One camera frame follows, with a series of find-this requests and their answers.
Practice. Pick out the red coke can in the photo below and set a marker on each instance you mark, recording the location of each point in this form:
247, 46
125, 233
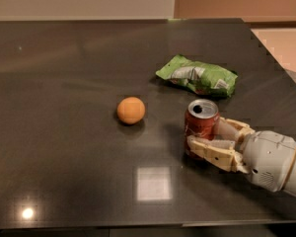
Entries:
201, 116

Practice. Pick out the orange fruit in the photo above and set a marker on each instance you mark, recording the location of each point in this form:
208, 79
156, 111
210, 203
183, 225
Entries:
130, 110

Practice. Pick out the green chip bag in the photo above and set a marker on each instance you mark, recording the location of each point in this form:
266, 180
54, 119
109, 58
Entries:
199, 77

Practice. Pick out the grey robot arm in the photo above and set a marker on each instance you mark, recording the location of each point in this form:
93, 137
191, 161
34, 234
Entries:
266, 158

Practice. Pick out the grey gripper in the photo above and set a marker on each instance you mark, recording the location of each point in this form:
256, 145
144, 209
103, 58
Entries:
269, 158

